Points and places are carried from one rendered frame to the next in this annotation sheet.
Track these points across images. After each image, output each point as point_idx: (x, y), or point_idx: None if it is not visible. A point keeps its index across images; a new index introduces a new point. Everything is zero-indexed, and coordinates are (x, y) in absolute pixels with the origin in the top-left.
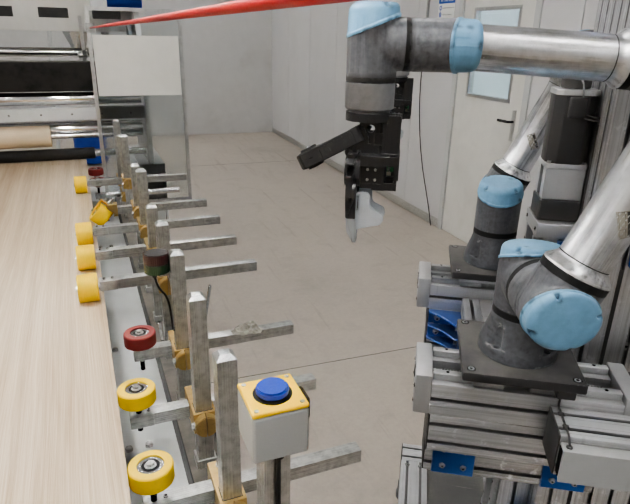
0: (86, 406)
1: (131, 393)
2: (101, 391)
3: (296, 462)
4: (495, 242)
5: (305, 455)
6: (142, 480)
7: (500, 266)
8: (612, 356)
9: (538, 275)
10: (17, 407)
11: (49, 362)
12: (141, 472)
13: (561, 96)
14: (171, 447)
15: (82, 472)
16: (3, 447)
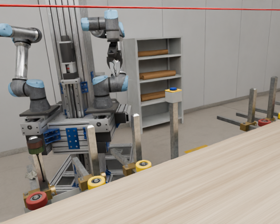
0: (110, 191)
1: (100, 181)
2: (97, 191)
3: (121, 156)
4: (46, 99)
5: (118, 155)
6: (150, 163)
7: (100, 84)
8: None
9: (119, 76)
10: (112, 214)
11: (64, 223)
12: (147, 164)
13: (68, 43)
14: None
15: (150, 177)
16: (143, 203)
